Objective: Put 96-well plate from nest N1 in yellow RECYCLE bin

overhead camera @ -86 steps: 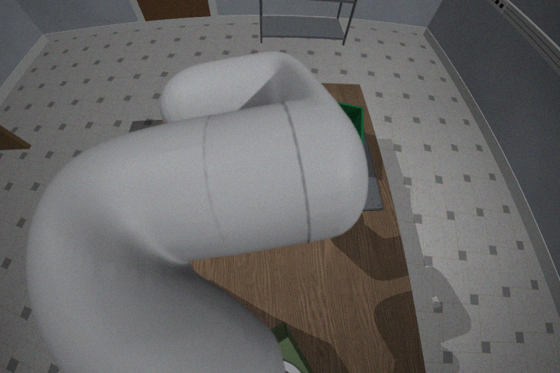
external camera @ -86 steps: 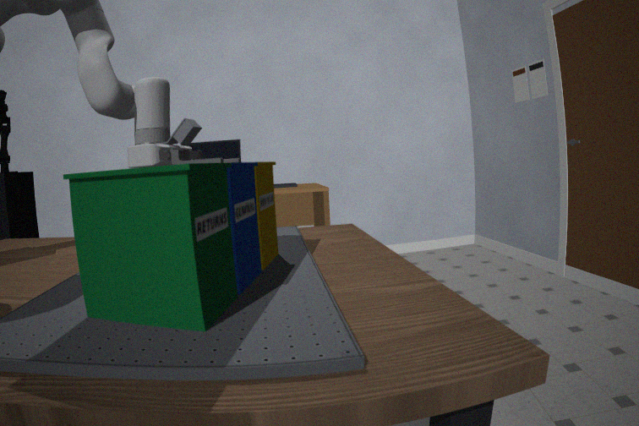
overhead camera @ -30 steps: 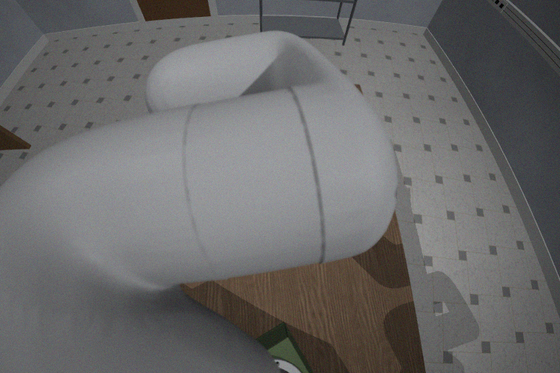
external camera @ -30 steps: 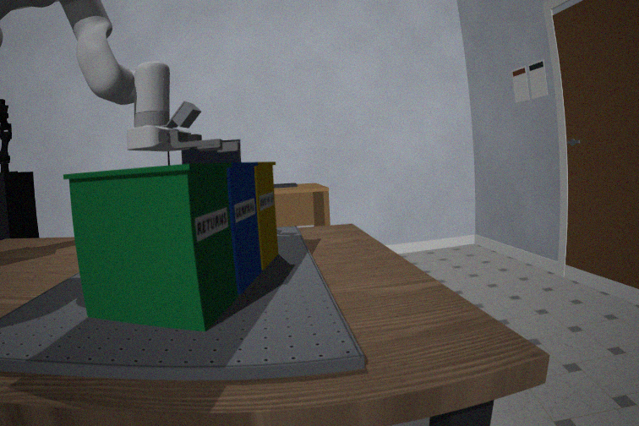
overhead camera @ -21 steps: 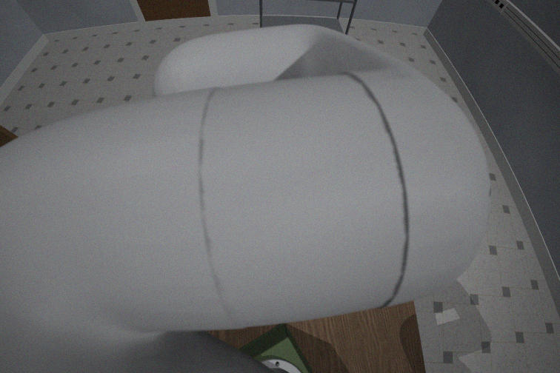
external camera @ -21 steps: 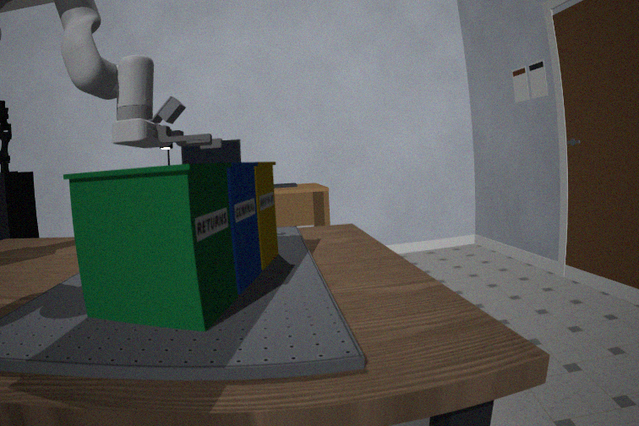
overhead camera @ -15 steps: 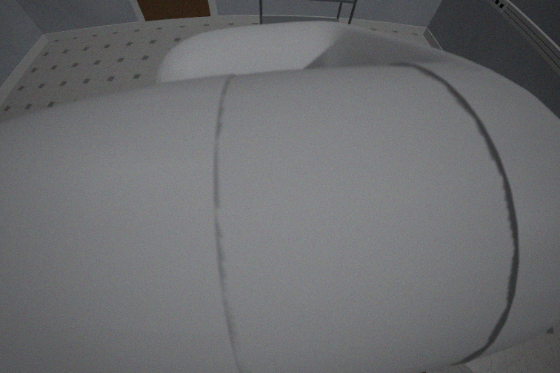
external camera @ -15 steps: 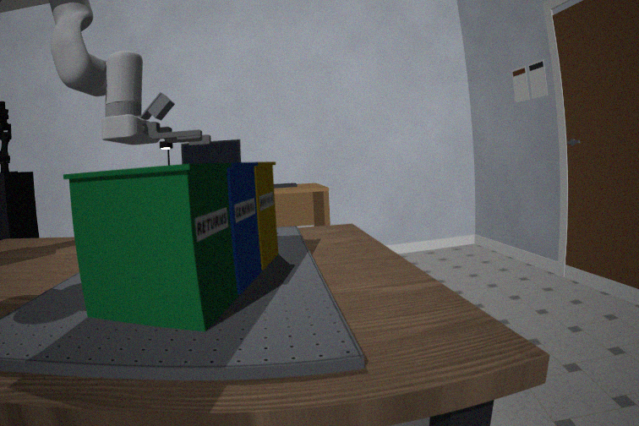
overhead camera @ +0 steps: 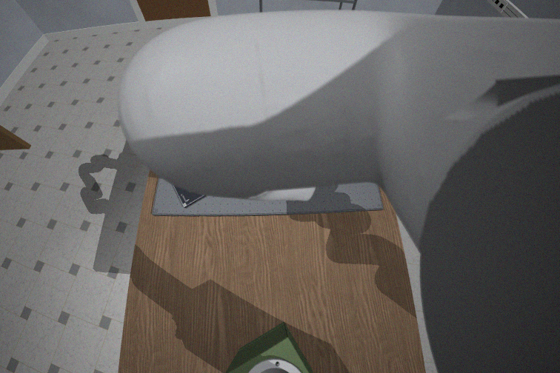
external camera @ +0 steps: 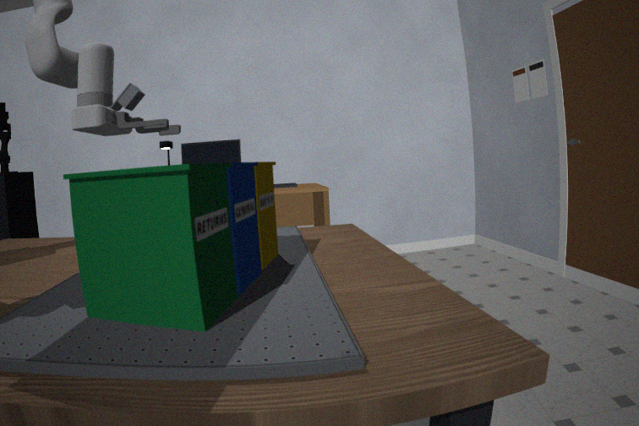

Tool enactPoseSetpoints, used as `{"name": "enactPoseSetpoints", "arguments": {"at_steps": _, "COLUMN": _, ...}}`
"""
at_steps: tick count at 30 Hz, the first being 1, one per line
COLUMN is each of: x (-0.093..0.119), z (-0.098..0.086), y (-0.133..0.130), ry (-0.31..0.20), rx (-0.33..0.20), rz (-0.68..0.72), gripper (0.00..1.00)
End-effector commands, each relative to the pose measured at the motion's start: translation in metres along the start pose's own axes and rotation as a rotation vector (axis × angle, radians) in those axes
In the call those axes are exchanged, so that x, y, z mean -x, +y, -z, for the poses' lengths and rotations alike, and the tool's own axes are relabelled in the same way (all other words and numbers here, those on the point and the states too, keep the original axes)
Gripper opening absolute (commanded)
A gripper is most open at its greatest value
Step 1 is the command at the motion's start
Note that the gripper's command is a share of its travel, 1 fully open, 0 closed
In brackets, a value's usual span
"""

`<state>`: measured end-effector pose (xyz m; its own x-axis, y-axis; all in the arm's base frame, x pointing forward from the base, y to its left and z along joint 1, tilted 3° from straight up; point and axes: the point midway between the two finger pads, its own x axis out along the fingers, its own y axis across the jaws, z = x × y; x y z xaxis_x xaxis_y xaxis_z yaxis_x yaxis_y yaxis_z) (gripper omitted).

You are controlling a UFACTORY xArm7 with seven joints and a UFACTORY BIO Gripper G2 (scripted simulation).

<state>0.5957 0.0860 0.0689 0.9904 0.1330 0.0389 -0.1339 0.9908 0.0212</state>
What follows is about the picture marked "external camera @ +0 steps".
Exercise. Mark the blue general waste bin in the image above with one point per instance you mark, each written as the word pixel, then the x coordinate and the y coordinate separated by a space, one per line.
pixel 244 222

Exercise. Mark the yellow recycle bin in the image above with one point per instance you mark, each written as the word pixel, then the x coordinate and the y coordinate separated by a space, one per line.
pixel 266 211

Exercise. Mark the green bin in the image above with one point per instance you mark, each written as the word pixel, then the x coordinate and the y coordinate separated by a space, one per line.
pixel 154 244

